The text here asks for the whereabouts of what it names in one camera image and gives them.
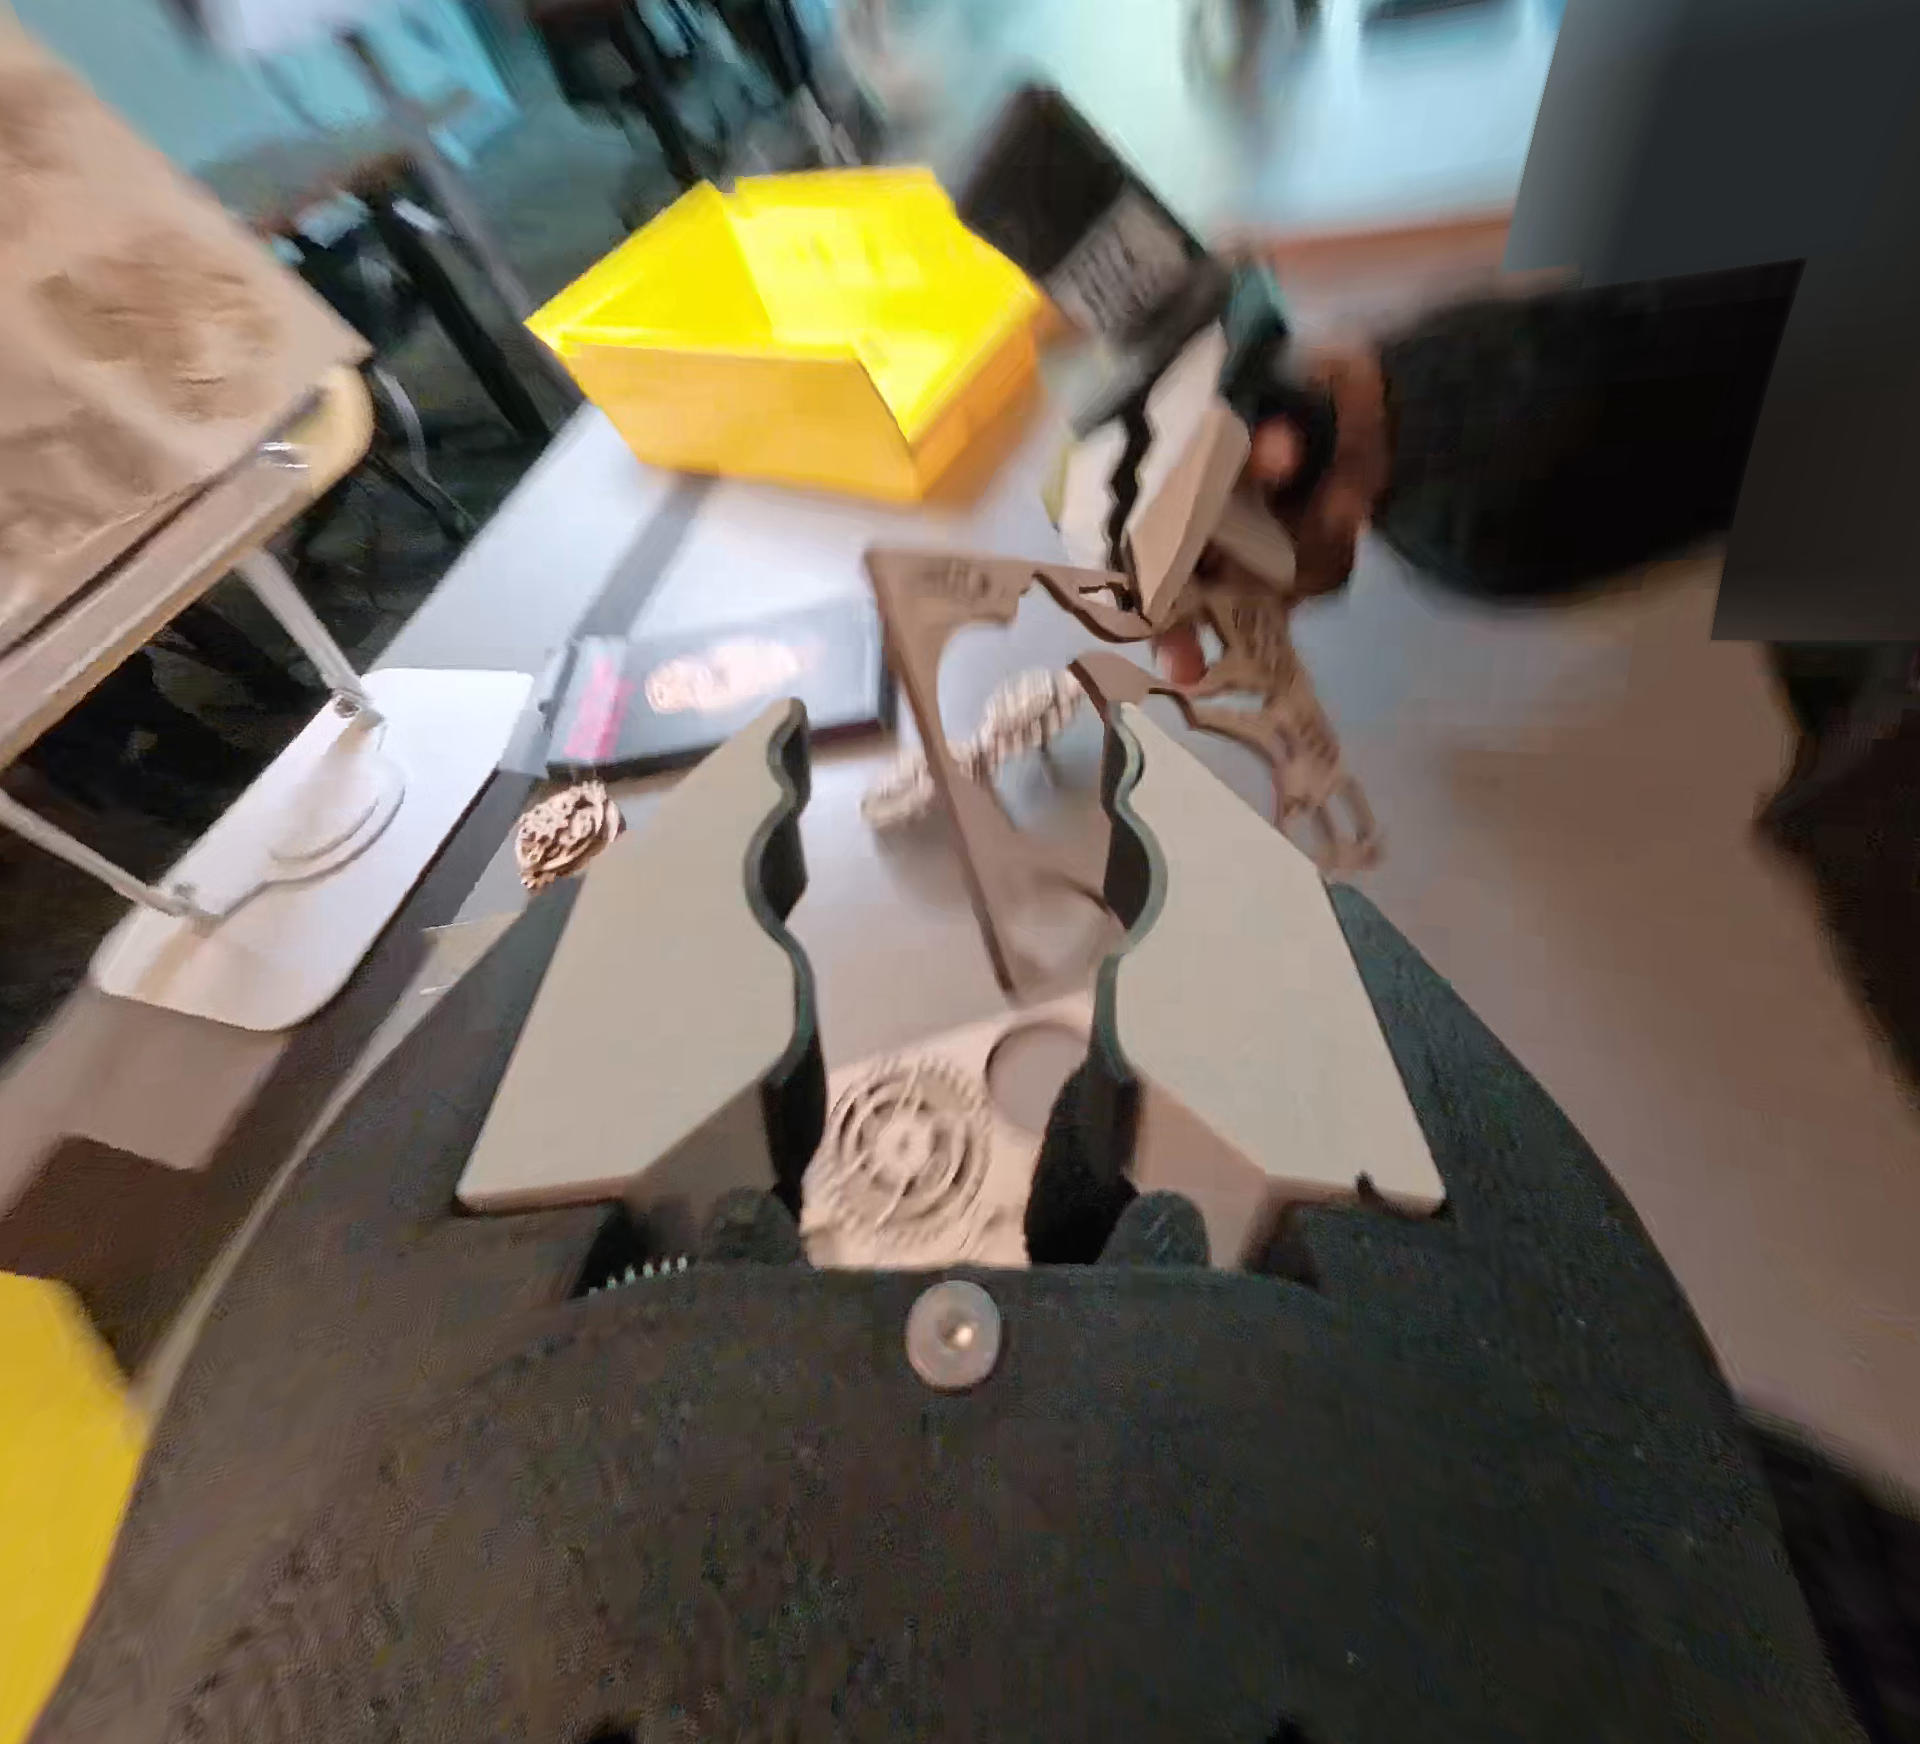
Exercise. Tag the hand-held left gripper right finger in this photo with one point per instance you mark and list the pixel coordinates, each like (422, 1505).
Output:
(1261, 1024)

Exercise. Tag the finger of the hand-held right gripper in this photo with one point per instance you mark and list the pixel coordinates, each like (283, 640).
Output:
(1087, 484)
(1188, 468)

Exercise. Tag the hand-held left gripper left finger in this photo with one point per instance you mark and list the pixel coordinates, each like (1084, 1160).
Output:
(629, 1024)

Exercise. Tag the wooden gear assembly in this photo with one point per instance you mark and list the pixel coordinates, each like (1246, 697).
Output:
(1037, 710)

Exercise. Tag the person's left forearm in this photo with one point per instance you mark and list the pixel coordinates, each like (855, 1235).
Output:
(1843, 1579)

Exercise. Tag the person's right hand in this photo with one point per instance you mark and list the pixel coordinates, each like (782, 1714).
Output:
(1321, 453)

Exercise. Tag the small round wooden gear stack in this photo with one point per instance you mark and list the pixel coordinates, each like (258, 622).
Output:
(565, 831)

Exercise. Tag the yellow plastic bin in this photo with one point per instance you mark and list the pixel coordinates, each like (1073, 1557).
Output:
(794, 335)
(62, 1471)

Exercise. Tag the black puzzle box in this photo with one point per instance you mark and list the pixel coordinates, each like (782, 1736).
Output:
(702, 686)

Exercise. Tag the large folded instruction sheet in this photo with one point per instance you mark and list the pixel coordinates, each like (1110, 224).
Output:
(133, 316)

